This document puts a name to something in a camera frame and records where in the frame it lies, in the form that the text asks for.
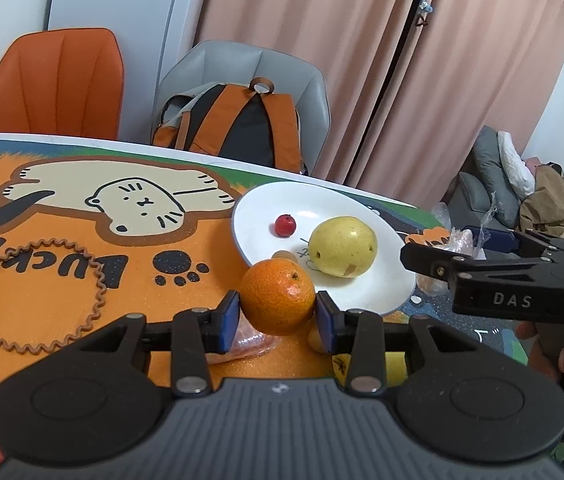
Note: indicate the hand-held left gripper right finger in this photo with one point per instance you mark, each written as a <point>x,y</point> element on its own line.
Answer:
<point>326,327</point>

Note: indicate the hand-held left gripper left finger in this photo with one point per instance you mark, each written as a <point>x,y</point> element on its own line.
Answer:
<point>229,322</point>

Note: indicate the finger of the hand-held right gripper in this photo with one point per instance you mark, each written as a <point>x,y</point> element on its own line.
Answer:
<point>427,260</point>
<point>497,240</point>

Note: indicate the small plastic-wrapped food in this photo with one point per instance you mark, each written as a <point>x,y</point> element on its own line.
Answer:
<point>249,345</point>

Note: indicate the large plastic-wrapped food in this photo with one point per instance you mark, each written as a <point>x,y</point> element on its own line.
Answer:
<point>457,242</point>

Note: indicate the large orange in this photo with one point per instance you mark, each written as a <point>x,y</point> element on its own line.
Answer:
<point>277,297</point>

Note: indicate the large yellow pear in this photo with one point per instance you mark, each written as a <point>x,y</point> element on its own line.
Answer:
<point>396,367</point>

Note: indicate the small yellow pear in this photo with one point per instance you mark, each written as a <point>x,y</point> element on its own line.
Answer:
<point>344,247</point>

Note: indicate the brown longan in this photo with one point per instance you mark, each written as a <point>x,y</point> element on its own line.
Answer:
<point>284,256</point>

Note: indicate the white plate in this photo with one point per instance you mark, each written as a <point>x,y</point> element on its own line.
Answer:
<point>262,220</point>

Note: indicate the small red berry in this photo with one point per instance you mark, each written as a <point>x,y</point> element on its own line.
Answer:
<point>285,225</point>

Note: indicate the grey sofa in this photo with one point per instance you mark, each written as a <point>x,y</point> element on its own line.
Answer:
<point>467,195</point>

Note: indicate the brown blanket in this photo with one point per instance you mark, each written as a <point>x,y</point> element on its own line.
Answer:
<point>552,205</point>

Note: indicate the grey pillow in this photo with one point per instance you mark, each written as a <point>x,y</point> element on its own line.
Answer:
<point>489,170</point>

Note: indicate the white pillow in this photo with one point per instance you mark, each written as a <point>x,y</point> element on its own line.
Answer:
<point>512,160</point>

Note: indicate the pink curtain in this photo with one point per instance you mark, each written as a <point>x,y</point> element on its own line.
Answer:
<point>487,85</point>
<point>312,35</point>

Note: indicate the orange and black backpack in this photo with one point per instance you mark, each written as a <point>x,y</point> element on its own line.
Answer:
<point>242,125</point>

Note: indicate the cat printed table mat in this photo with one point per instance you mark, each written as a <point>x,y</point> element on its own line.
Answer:
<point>61,170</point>

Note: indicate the grey chair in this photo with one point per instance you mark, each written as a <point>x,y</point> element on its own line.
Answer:
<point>242,60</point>

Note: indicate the orange chair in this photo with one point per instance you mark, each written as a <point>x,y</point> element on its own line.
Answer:
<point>56,85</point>

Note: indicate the white fridge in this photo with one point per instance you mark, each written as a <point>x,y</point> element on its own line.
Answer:
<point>126,0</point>

